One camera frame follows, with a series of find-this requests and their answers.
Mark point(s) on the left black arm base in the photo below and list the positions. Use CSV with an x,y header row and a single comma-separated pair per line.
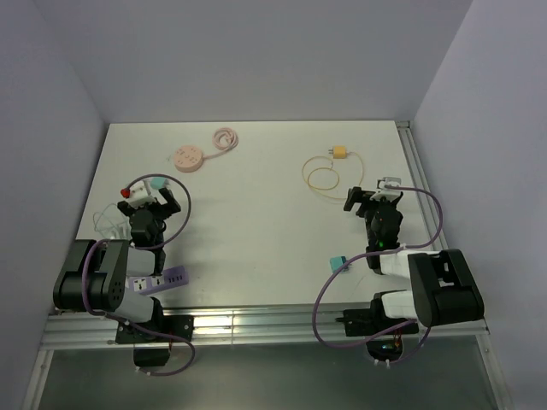
x,y
153,349

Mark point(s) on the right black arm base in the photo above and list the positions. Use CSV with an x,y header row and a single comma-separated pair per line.
x,y
368,321

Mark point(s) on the teal charger plug with cable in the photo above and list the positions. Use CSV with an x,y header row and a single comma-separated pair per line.
x,y
157,183

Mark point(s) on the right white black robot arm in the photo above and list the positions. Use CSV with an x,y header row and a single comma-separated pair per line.
x,y
442,288

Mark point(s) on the yellow charger plug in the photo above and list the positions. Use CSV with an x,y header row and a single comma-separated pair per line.
x,y
338,152

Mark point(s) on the blue adapter plug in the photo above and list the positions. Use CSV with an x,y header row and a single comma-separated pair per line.
x,y
339,263

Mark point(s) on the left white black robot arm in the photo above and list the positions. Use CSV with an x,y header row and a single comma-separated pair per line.
x,y
93,275

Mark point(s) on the round pink power strip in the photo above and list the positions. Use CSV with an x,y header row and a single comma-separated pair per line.
x,y
188,159

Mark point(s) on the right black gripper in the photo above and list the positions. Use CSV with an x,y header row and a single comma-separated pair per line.
x,y
357,195

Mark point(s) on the aluminium side rail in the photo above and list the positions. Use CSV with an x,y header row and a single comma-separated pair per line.
x,y
426,203

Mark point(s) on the aluminium front rail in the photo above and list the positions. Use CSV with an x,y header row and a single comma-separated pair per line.
x,y
227,326

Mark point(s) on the purple power strip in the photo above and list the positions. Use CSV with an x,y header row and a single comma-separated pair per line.
x,y
171,278

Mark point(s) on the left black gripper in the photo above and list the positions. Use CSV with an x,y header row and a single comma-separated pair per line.
x,y
169,207

